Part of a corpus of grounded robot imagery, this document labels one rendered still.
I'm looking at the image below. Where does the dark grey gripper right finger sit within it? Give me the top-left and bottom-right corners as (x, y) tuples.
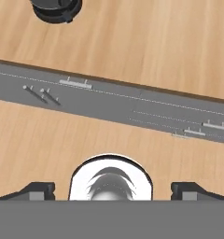
(170, 181), (224, 202)

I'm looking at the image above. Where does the black round object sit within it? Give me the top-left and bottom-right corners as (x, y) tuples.
(28, 0), (84, 25)

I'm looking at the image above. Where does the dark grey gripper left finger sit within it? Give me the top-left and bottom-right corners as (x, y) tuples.
(0, 181), (57, 202)

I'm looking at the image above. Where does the grey cupboard run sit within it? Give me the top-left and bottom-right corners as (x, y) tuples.
(0, 58), (224, 145)

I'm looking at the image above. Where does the grey bar drawer handle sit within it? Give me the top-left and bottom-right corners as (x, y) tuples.
(171, 132), (192, 140)
(202, 119), (224, 132)
(183, 126), (207, 137)
(58, 76), (93, 91)

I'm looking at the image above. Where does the grey bar cupboard handle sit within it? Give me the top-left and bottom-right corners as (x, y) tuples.
(21, 84), (46, 104)
(39, 88), (62, 106)

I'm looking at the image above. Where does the white round object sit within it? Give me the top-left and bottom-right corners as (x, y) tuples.
(67, 152), (155, 202)

